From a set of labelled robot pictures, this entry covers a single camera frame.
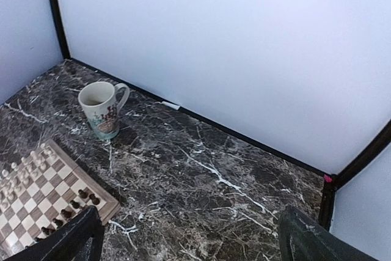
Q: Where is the ceramic coral pattern mug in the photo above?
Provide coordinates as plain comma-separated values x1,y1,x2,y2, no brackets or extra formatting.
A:
78,81,130,140

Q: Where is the white chess pieces row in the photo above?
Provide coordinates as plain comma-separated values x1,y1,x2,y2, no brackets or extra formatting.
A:
1,144,58,212

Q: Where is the dark chess pawn corner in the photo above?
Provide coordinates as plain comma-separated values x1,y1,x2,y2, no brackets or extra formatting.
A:
78,189,88,199

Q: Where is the black corner frame post left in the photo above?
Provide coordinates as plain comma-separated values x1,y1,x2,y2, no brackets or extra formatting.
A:
49,0,71,59

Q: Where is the black corner frame post right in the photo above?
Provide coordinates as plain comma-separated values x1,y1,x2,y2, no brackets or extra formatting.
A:
318,121,390,230

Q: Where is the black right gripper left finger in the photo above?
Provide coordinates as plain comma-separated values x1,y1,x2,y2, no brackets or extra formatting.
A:
9,206,104,261

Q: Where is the wooden chess board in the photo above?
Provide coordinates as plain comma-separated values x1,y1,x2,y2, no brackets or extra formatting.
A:
1,139,120,257

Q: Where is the black corner frame post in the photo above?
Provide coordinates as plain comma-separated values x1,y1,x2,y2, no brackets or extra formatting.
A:
318,121,390,230
49,0,71,59

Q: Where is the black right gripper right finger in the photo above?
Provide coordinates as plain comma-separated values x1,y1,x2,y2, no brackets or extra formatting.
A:
278,206,374,261

